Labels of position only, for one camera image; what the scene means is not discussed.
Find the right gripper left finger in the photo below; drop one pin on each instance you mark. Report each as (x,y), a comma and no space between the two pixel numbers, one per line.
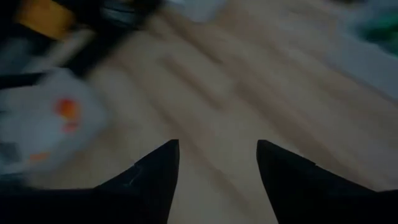
(152,193)

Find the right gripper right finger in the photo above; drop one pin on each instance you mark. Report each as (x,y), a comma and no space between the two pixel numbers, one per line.
(295,193)

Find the small orange block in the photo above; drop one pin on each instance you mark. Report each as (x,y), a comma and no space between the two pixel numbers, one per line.
(67,109)

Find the large white plastic bin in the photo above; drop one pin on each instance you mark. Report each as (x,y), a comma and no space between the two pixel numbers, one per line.
(37,130)

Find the long green block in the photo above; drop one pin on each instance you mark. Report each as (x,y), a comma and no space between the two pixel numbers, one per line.
(384,29)

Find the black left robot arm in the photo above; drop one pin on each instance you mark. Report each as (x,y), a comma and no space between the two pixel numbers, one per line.
(109,34)

